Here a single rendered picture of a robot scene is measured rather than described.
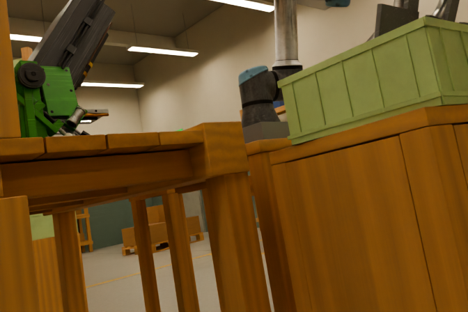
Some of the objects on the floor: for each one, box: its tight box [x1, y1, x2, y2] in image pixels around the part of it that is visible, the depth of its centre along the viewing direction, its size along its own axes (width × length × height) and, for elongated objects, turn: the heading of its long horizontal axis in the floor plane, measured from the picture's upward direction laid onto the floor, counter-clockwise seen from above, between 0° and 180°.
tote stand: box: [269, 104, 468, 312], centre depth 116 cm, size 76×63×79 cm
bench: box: [0, 130, 272, 312], centre depth 162 cm, size 70×149×88 cm, turn 167°
